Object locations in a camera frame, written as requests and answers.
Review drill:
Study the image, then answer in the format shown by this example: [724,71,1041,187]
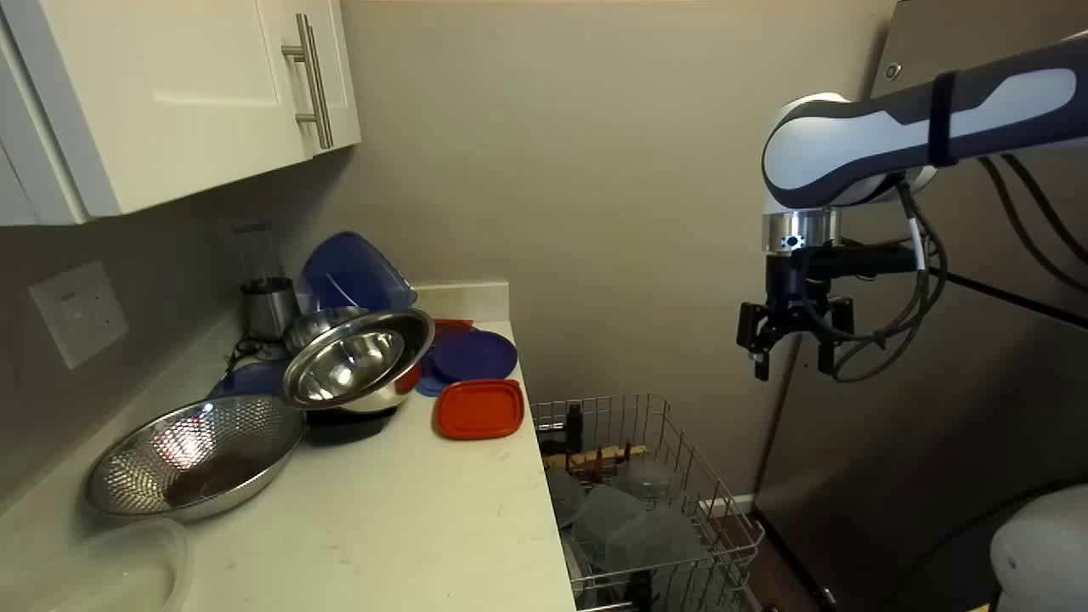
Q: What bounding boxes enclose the black bottle in rack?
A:
[537,406,586,456]

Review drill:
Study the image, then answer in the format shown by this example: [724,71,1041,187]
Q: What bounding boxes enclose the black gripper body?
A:
[762,208,855,342]

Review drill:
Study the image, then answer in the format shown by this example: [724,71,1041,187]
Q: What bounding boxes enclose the steel colander bowl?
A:
[83,395,308,525]

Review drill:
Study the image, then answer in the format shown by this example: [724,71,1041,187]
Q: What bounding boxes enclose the clear glass on counter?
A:
[227,221,282,281]

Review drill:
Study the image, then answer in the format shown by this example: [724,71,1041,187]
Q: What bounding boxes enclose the steel mixing bowl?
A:
[279,306,437,416]

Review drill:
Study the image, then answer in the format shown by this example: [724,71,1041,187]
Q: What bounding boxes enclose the clear plastic container in rack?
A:
[572,487,702,572]

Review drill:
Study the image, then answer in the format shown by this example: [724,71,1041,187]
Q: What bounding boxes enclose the blue round plastic plate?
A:
[419,330,516,399]

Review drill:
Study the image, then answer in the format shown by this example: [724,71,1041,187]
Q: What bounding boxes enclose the steel cabinet handle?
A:
[282,14,335,149]

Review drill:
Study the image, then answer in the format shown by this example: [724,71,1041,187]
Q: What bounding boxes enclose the red square plastic lid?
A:
[433,382,525,442]

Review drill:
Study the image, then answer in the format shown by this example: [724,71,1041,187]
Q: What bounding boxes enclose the steel cup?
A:
[241,280,301,342]

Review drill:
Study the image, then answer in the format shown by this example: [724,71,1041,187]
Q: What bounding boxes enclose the stainless steel refrigerator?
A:
[754,0,1088,612]

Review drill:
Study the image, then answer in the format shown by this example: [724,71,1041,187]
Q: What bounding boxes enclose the blue plastic bowl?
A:
[302,232,419,312]

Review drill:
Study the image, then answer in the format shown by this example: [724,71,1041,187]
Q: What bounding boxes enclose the white wall cabinet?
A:
[0,0,360,227]

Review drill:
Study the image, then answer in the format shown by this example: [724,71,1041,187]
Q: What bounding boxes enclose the wooden utensil in rack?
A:
[559,446,650,475]

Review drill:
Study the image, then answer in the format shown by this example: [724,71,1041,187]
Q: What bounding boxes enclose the white wall outlet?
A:
[27,261,129,370]

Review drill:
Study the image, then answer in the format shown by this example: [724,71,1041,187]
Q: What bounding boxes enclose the white wire dish rack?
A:
[535,395,766,612]

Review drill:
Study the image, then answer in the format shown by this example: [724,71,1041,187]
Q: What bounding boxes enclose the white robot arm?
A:
[738,36,1088,382]

